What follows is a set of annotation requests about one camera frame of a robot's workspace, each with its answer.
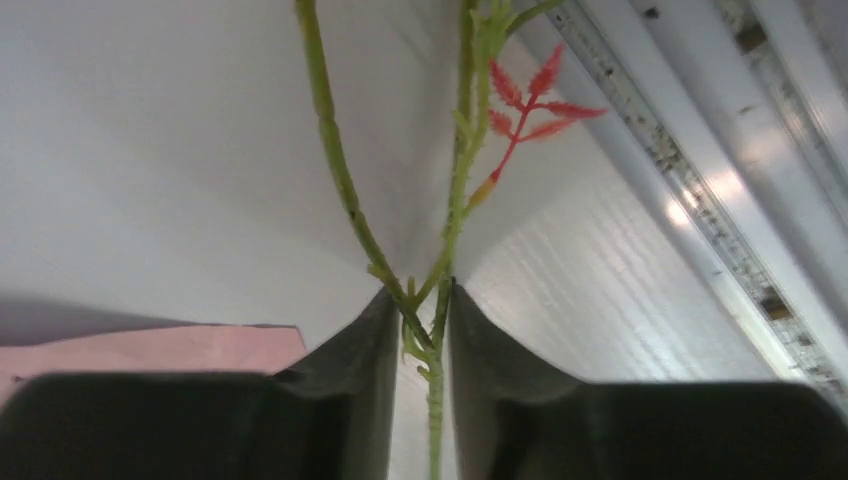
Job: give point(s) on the pink rose stem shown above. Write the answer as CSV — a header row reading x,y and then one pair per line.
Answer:
x,y
492,116

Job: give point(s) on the aluminium frame rail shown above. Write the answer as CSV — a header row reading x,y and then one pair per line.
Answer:
x,y
662,144

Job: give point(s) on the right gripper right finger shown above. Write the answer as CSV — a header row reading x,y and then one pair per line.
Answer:
x,y
516,416

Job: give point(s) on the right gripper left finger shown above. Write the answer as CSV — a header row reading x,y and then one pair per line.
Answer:
x,y
327,416

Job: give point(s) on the pink wrapping paper sheet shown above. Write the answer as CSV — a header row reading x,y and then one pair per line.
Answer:
x,y
191,348

